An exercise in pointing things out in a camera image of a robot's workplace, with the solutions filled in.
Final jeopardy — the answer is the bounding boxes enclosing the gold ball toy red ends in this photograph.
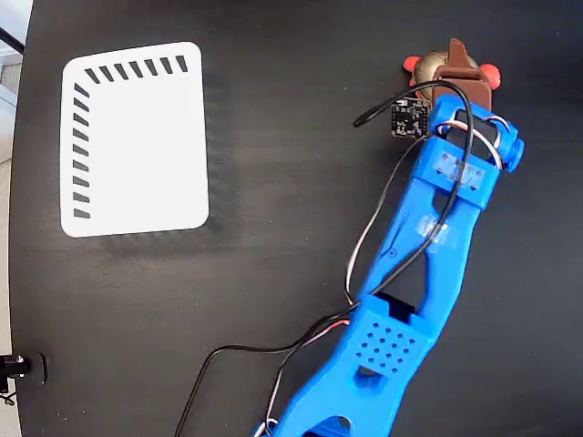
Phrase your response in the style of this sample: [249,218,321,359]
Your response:
[402,49,503,102]

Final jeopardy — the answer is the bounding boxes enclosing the clear tape piece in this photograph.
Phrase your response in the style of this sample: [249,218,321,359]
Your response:
[435,152,485,188]
[417,215,451,243]

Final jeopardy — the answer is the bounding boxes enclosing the white striped paper sheet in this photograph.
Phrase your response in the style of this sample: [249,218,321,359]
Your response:
[59,41,210,239]

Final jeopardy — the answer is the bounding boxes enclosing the black metal bar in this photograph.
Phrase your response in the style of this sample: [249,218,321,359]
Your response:
[0,25,26,53]

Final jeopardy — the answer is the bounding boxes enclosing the black clamp knob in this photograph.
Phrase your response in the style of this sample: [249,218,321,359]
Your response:
[0,351,49,386]

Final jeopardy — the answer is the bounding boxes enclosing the short white servo cable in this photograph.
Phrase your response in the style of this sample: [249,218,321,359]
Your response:
[435,114,510,170]

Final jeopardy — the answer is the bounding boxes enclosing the black camera circuit board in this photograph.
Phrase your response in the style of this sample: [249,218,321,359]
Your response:
[390,100,432,140]

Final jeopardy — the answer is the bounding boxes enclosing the white red black servo cable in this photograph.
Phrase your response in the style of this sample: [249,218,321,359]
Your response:
[254,134,432,437]

